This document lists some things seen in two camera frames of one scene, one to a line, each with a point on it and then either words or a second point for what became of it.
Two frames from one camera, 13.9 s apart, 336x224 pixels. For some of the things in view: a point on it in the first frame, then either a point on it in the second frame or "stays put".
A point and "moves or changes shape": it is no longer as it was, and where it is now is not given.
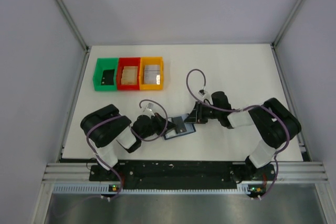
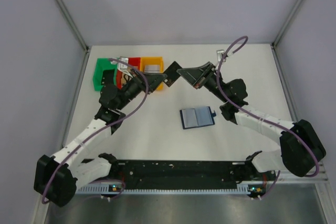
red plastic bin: [127, 62] stays put
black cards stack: [107, 77] stays put
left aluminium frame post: [64, 10] stays put
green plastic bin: [103, 64] stays put
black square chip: [179, 124] to [171, 73]
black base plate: [182, 175] stays put
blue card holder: [172, 134] moves or changes shape
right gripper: [199, 112] to [205, 76]
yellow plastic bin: [151, 60] stays put
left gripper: [156, 123] to [144, 83]
